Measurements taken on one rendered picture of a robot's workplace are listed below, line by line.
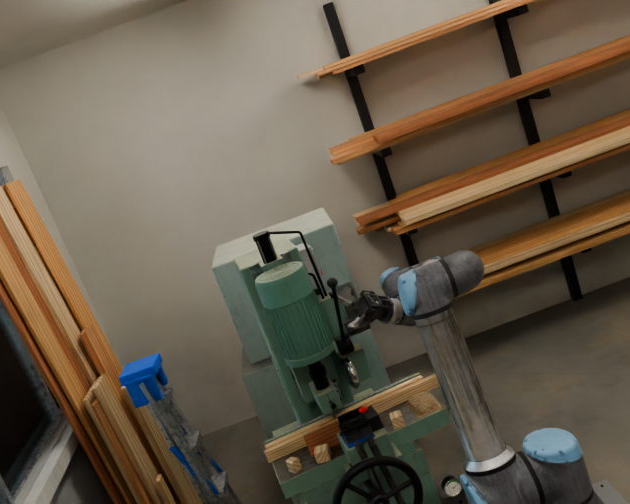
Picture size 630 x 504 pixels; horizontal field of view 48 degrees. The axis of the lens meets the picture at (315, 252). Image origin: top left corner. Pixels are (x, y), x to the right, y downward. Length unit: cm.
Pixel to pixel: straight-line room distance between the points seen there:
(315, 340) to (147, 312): 264
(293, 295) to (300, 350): 19
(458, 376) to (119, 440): 208
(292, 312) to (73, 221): 271
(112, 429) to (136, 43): 231
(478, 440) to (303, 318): 66
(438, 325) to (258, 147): 281
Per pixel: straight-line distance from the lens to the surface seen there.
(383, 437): 228
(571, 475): 214
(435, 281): 194
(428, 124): 414
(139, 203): 465
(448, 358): 198
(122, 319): 486
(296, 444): 250
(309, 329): 229
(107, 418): 361
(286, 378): 260
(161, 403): 314
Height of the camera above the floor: 208
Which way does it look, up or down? 14 degrees down
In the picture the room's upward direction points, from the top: 20 degrees counter-clockwise
